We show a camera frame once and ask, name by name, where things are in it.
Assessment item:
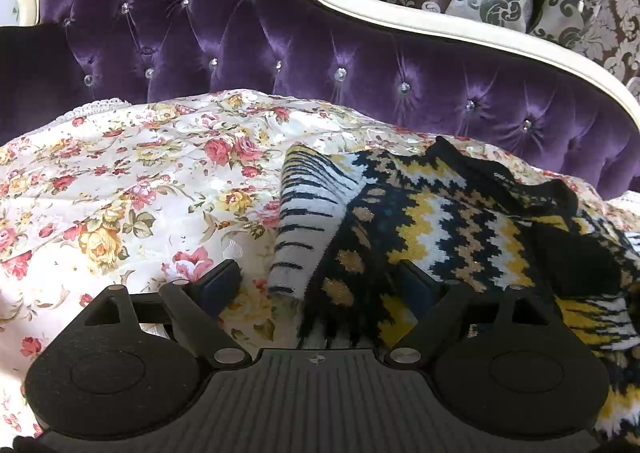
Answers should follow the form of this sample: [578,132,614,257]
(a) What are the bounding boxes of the floral bedspread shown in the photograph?
[1,90,435,444]

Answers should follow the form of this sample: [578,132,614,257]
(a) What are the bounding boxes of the yellow navy patterned knit sweater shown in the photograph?
[269,138,639,447]

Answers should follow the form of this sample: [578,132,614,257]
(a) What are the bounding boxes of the purple tufted headboard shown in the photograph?
[1,0,639,198]

